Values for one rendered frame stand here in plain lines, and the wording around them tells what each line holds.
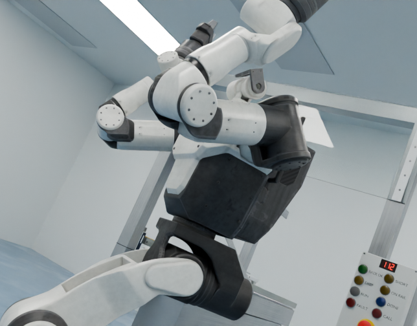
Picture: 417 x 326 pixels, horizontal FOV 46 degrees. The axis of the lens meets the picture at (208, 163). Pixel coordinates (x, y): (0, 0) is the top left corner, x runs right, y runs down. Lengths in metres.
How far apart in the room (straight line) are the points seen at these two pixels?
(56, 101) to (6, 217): 1.83
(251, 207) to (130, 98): 0.52
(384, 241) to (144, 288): 0.85
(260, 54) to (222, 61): 0.09
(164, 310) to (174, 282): 1.01
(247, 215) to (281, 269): 4.22
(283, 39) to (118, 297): 0.66
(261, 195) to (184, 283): 0.28
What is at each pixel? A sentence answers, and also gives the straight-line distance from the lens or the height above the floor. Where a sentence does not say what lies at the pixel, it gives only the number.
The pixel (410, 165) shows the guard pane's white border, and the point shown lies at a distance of 1.75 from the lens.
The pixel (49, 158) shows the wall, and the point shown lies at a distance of 7.73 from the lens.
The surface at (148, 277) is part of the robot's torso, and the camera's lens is 1.14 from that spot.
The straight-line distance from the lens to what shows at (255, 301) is 2.61.
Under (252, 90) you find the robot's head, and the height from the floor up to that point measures 1.31.
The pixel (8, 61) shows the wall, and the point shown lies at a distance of 7.20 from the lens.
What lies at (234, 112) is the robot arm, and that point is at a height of 1.16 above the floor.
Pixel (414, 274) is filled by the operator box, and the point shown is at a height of 1.08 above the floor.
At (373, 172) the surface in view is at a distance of 1.76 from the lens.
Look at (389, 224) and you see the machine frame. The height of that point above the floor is 1.22.
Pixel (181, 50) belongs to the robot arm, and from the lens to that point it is 1.57.
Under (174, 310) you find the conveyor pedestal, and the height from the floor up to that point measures 0.64.
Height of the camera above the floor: 0.87
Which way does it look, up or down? 11 degrees up
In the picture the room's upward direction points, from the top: 24 degrees clockwise
